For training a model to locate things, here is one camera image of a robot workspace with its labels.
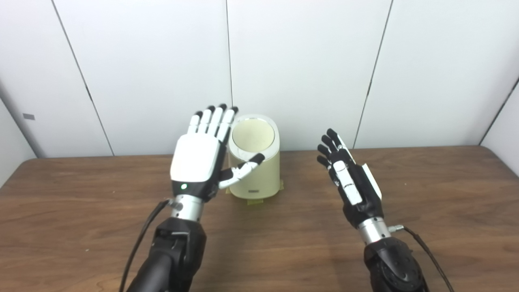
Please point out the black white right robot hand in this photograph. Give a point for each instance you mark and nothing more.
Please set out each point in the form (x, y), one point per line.
(361, 196)

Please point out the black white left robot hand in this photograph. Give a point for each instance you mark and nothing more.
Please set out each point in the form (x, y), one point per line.
(194, 158)

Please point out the cream round bin lid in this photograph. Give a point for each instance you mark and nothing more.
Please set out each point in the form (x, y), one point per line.
(253, 136)

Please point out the cream-colored round bin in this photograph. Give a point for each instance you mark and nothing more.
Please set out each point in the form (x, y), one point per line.
(261, 180)

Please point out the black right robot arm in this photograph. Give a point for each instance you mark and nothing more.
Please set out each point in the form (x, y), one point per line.
(391, 265)

